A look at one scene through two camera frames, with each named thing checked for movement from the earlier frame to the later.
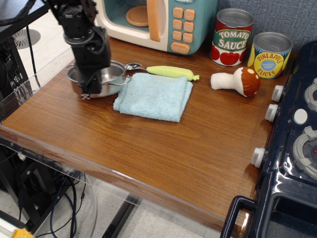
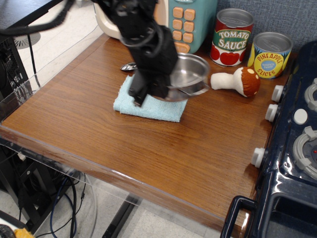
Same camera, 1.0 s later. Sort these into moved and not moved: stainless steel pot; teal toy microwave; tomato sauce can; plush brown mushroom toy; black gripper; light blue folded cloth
Moved: stainless steel pot; black gripper
Not moved: tomato sauce can; teal toy microwave; plush brown mushroom toy; light blue folded cloth
